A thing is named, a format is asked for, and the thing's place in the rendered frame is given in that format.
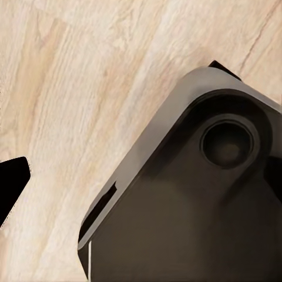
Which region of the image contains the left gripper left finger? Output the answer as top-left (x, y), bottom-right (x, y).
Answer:
top-left (0, 156), bottom-right (31, 227)

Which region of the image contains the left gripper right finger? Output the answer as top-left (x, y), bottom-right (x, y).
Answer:
top-left (263, 156), bottom-right (282, 204)

